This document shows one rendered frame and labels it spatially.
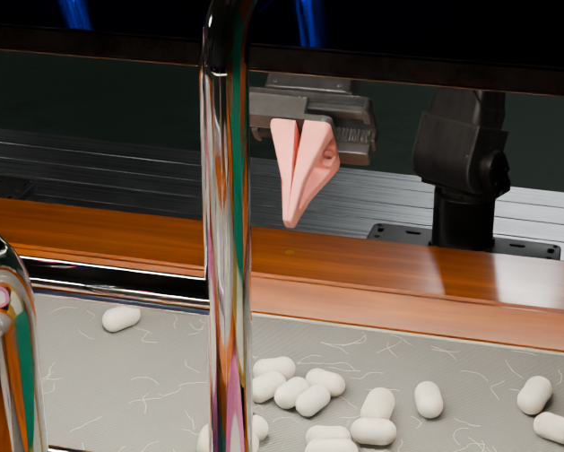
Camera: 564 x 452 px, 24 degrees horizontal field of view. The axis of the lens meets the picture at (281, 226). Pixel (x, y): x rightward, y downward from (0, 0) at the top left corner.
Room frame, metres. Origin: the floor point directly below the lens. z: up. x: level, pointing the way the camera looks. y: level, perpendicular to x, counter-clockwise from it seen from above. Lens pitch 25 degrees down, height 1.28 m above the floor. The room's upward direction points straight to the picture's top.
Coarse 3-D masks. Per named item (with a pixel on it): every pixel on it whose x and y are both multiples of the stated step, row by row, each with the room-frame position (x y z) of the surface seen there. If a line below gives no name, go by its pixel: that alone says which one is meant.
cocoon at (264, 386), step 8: (264, 376) 0.84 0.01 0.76; (272, 376) 0.84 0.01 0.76; (280, 376) 0.84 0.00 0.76; (256, 384) 0.83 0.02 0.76; (264, 384) 0.83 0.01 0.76; (272, 384) 0.83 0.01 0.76; (280, 384) 0.84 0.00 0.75; (256, 392) 0.83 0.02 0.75; (264, 392) 0.83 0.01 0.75; (272, 392) 0.83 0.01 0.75; (256, 400) 0.83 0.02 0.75; (264, 400) 0.83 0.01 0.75
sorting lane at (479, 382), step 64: (64, 320) 0.96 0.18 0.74; (192, 320) 0.96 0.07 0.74; (256, 320) 0.96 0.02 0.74; (64, 384) 0.86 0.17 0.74; (128, 384) 0.86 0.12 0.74; (192, 384) 0.86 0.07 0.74; (384, 384) 0.86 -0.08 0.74; (448, 384) 0.86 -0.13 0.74; (512, 384) 0.86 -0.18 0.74; (128, 448) 0.77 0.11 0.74; (192, 448) 0.77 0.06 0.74; (384, 448) 0.77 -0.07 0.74; (448, 448) 0.77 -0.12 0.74; (512, 448) 0.77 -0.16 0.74
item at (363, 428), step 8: (352, 424) 0.78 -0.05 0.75; (360, 424) 0.78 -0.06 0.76; (368, 424) 0.78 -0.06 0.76; (376, 424) 0.78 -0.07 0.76; (384, 424) 0.78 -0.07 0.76; (392, 424) 0.78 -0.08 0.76; (352, 432) 0.78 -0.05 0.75; (360, 432) 0.77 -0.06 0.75; (368, 432) 0.77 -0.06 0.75; (376, 432) 0.77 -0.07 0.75; (384, 432) 0.77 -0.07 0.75; (392, 432) 0.77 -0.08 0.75; (360, 440) 0.77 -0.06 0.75; (368, 440) 0.77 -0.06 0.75; (376, 440) 0.77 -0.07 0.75; (384, 440) 0.77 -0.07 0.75; (392, 440) 0.77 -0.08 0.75
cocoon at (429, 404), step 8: (424, 384) 0.83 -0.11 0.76; (432, 384) 0.83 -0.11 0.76; (416, 392) 0.82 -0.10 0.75; (424, 392) 0.82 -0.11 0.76; (432, 392) 0.82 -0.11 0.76; (416, 400) 0.82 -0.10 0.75; (424, 400) 0.81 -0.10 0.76; (432, 400) 0.81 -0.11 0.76; (440, 400) 0.81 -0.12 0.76; (424, 408) 0.81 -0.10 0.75; (432, 408) 0.80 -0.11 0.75; (440, 408) 0.81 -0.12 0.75; (424, 416) 0.81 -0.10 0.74; (432, 416) 0.80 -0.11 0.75
